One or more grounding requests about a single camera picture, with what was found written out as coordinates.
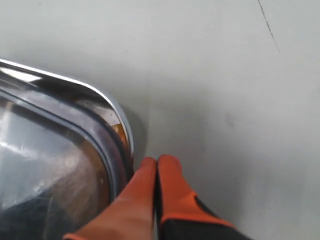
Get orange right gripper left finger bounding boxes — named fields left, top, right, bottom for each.
left=63, top=157, right=157, bottom=240

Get stainless steel lunch box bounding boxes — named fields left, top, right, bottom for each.
left=0, top=59, right=134, bottom=174

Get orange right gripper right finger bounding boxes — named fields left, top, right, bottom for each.
left=156, top=155, right=248, bottom=240

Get dark lid with orange seal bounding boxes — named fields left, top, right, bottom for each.
left=0, top=92, right=133, bottom=240

